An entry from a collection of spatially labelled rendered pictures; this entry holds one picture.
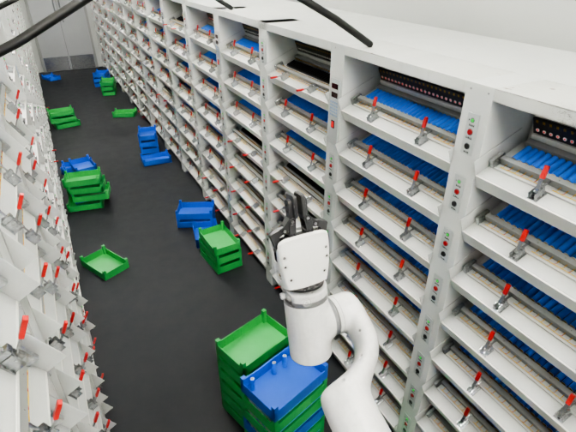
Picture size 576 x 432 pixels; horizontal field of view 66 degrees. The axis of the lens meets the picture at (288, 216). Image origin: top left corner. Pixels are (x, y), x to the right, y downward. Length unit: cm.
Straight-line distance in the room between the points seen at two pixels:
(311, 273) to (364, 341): 16
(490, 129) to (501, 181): 15
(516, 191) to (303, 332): 75
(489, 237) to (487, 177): 19
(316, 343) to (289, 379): 110
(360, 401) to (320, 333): 14
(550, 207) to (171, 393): 201
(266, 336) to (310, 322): 140
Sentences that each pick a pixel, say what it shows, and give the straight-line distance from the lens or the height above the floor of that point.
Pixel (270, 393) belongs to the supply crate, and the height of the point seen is 48.
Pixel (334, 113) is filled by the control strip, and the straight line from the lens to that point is 192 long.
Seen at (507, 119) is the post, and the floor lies 160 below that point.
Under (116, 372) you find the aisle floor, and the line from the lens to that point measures 278.
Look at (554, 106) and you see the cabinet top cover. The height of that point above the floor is 169.
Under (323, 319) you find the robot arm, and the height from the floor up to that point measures 142.
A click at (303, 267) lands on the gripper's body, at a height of 152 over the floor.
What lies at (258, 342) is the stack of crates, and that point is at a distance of 220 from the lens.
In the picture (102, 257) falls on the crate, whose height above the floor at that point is 0.
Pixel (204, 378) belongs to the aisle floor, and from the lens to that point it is 262.
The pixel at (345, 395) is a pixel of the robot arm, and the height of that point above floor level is 137.
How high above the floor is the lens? 200
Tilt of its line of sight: 31 degrees down
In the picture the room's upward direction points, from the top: straight up
